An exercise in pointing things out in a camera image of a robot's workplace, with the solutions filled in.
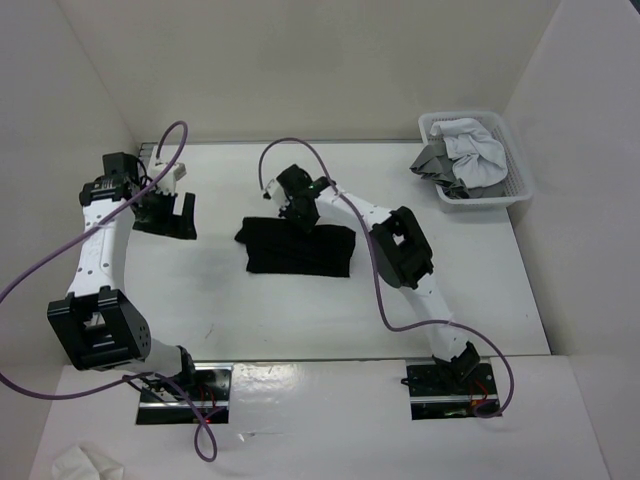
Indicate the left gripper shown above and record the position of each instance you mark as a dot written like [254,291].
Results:
[179,226]

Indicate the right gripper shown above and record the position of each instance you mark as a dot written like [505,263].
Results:
[304,226]

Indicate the black skirt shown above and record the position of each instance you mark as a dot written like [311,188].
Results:
[277,246]

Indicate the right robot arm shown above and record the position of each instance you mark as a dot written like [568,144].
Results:
[401,257]

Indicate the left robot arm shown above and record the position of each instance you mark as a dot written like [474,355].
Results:
[98,327]

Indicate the grey skirt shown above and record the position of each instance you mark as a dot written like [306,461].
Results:
[434,164]

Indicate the white skirt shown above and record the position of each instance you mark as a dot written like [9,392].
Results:
[479,160]

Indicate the white plastic laundry basket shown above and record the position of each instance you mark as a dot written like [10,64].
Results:
[518,184]

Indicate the white crumpled cloth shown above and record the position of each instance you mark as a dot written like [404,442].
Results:
[80,462]

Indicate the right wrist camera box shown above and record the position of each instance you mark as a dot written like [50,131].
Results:
[274,192]

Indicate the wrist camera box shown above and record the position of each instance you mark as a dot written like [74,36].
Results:
[274,192]
[166,184]

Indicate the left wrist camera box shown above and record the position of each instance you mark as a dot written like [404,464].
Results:
[166,184]

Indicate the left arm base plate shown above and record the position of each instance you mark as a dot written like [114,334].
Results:
[210,391]

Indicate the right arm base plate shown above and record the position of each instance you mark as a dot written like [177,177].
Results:
[431,398]

